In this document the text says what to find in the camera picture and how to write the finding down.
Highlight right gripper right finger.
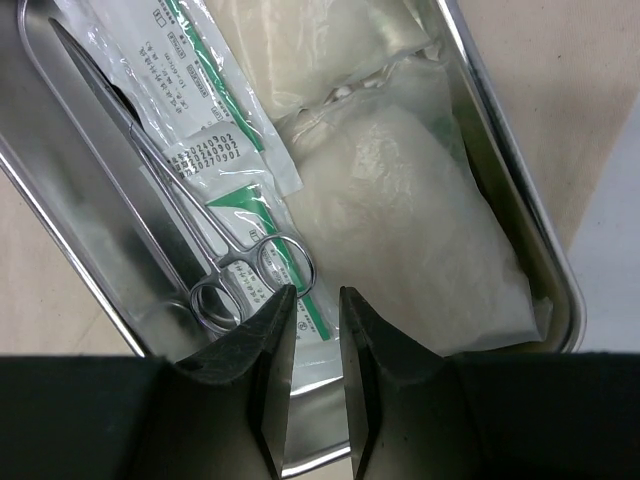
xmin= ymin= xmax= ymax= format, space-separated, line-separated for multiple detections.
xmin=339 ymin=287 xmax=639 ymax=479

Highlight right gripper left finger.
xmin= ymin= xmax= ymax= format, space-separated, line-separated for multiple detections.
xmin=1 ymin=287 xmax=295 ymax=479

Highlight steel surgical forceps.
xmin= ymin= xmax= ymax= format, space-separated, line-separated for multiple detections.
xmin=49 ymin=18 xmax=317 ymax=335

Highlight metal instrument tray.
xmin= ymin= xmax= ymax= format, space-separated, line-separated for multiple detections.
xmin=1 ymin=1 xmax=586 ymax=479

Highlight beige cloth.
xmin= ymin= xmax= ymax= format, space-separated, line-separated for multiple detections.
xmin=1 ymin=1 xmax=639 ymax=353

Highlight white gauze packet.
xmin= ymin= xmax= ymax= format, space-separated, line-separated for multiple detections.
xmin=206 ymin=0 xmax=430 ymax=121
xmin=279 ymin=56 xmax=552 ymax=355

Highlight green white suture packet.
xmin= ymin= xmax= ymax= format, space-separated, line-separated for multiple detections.
xmin=94 ymin=0 xmax=304 ymax=197

